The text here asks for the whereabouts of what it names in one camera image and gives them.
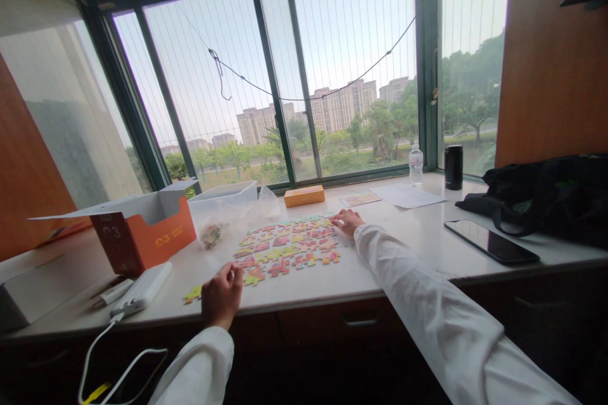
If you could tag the white charger plug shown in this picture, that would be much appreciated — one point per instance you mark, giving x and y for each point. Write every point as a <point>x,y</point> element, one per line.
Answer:
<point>116,292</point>

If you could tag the white flat box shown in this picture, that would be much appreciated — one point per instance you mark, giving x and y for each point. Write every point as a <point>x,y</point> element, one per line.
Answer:
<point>24,296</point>

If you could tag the small orange box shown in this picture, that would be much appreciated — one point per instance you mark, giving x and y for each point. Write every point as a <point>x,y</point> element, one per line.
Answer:
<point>304,196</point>

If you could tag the black bag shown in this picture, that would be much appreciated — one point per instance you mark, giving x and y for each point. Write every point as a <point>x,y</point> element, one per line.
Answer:
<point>551,196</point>

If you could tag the person's left hand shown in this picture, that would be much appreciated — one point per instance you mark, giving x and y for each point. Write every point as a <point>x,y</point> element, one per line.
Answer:
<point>219,297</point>

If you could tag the clear plastic container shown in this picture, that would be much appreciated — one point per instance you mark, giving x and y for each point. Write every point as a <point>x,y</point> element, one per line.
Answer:
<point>228,198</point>

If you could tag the white power bank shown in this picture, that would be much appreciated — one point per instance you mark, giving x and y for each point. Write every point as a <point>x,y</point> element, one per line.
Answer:
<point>142,288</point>

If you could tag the yellow-green puzzle piece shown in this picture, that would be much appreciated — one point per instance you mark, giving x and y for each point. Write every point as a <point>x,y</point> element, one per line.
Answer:
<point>193,294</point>

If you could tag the spread of colourful puzzle pieces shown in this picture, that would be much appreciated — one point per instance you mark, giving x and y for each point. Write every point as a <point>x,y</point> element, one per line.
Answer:
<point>290,248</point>

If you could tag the person's right hand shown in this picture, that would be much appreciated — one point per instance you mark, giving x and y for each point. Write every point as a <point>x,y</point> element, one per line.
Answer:
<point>350,223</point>

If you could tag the white paper sheet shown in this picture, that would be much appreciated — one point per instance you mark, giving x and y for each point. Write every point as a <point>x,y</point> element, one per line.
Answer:
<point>408,196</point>

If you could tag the clear water bottle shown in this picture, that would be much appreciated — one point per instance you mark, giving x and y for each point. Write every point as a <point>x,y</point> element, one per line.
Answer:
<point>416,165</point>

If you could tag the black smartphone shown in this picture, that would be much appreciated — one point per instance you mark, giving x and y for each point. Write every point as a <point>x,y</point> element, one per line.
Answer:
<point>491,241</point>

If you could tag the open orange cardboard box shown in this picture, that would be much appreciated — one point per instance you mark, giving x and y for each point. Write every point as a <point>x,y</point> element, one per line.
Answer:
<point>147,239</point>

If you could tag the plastic bag of puzzle pieces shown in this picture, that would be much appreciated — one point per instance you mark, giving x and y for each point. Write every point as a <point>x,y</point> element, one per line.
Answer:
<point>214,234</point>

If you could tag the black thermos flask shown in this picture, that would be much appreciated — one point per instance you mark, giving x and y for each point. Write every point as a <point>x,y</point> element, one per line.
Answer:
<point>453,167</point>

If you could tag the person's right fingers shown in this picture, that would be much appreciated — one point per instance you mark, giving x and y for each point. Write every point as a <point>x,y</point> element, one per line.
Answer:
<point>339,221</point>

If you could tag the empty clear plastic bag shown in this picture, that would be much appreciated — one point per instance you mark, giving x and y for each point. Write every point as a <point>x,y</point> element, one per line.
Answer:
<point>268,201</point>

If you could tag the green framed window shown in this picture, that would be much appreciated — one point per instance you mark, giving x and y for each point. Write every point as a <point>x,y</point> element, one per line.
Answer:
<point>332,68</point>

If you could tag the puzzle picture card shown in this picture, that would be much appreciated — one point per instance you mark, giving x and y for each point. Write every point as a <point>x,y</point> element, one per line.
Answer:
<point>360,199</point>

